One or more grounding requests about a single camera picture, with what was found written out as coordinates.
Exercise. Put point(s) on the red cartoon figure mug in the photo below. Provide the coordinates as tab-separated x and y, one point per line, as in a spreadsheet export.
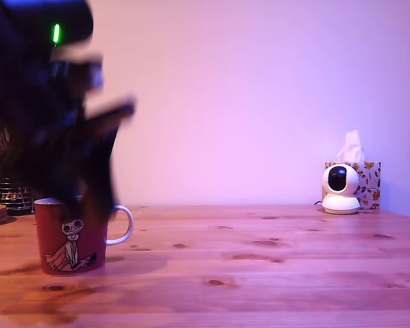
71	246

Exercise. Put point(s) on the white tissue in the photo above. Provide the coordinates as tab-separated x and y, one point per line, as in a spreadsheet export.
351	148

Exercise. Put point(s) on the leaf print tissue box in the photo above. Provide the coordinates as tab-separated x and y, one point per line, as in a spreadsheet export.
371	184

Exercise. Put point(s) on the small white round camera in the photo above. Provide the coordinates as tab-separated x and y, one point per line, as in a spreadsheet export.
340	203

